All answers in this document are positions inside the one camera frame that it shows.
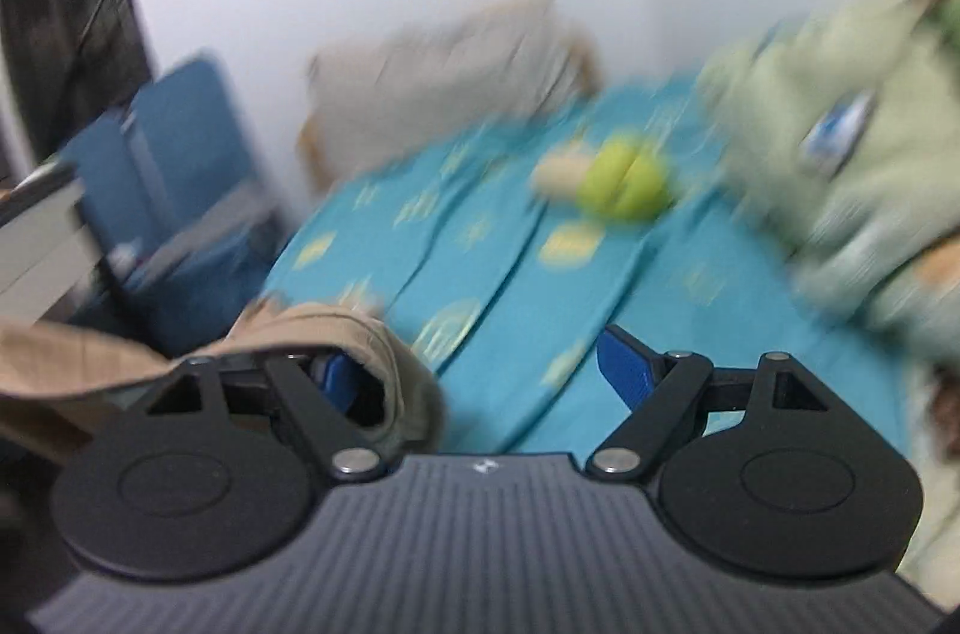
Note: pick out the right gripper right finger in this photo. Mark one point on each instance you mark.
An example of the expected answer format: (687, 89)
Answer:
(632, 369)

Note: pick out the grey pillow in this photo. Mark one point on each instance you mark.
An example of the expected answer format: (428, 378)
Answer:
(381, 101)

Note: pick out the dark window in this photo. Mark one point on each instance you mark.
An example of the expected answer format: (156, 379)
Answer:
(64, 62)

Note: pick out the teal patterned bed sheet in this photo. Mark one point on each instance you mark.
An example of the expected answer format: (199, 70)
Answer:
(504, 295)

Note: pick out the green plush toy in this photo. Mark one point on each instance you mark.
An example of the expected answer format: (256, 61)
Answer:
(623, 179)

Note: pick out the blue folding chair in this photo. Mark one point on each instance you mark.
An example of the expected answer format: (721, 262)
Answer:
(170, 184)

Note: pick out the light green fleece blanket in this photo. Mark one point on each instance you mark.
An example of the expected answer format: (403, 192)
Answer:
(841, 137)

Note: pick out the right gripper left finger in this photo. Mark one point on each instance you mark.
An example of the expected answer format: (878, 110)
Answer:
(339, 377)

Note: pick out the white desk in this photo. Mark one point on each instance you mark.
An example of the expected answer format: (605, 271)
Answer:
(47, 248)

